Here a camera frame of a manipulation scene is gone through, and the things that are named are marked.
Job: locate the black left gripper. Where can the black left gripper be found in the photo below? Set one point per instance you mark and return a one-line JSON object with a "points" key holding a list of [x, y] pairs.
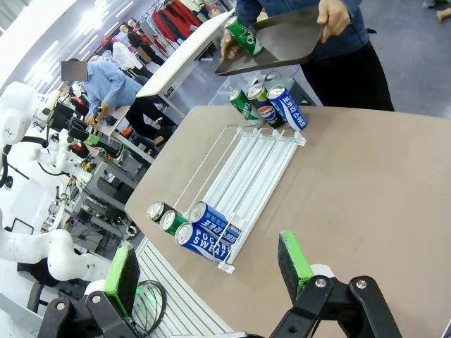
{"points": [[79, 129]]}

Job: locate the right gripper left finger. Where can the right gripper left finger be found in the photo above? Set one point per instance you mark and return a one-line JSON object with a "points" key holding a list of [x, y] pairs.
{"points": [[118, 274]]}

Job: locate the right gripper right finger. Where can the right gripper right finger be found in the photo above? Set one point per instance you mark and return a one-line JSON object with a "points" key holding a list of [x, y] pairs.
{"points": [[292, 267]]}

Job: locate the green Chilsung cider can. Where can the green Chilsung cider can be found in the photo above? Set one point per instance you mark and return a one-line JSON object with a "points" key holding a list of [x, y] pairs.
{"points": [[245, 35], [243, 105], [169, 220]]}

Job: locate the black serving tray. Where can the black serving tray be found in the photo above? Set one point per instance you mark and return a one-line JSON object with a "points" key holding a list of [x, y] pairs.
{"points": [[285, 42]]}

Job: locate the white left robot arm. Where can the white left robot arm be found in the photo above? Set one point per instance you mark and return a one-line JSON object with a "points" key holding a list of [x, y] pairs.
{"points": [[17, 105]]}

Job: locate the person's right forearm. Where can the person's right forearm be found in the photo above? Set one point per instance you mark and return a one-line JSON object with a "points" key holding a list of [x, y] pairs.
{"points": [[248, 8]]}

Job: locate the person in denim jacket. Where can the person in denim jacket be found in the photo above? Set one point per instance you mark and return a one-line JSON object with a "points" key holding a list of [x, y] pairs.
{"points": [[352, 84]]}

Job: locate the person's right hand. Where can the person's right hand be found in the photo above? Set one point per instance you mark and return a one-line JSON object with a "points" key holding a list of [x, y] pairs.
{"points": [[230, 47]]}

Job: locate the person's left hand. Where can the person's left hand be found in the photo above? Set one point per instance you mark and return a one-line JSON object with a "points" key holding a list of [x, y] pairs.
{"points": [[336, 15]]}

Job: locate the bystander in light blue shirt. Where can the bystander in light blue shirt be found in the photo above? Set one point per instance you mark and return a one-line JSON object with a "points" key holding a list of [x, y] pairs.
{"points": [[105, 84]]}

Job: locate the black Pepsi can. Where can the black Pepsi can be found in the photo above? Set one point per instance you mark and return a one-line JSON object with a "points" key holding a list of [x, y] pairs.
{"points": [[266, 112], [156, 210]]}

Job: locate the grey ribbed aluminium platform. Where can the grey ribbed aluminium platform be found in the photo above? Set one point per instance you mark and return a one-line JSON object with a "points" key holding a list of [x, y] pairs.
{"points": [[190, 310]]}

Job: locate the blue Pocari Sweat can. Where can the blue Pocari Sweat can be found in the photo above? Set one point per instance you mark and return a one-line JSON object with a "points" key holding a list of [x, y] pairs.
{"points": [[208, 246], [215, 220], [289, 111]]}

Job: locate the mannequin in cream jacket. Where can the mannequin in cream jacket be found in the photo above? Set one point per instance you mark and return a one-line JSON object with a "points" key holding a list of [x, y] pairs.
{"points": [[127, 56]]}

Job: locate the clear acrylic can rack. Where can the clear acrylic can rack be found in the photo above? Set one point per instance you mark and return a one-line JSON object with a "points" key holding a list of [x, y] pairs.
{"points": [[253, 165]]}

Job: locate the white side table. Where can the white side table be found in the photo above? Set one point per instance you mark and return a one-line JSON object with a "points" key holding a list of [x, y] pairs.
{"points": [[183, 60]]}

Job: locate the clothes rack with red garments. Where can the clothes rack with red garments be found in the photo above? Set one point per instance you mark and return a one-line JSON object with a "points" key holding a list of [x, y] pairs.
{"points": [[176, 17]]}

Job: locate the cluttered metal frame workbench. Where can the cluttered metal frame workbench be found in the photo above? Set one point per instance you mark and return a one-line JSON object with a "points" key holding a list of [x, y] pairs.
{"points": [[105, 186]]}

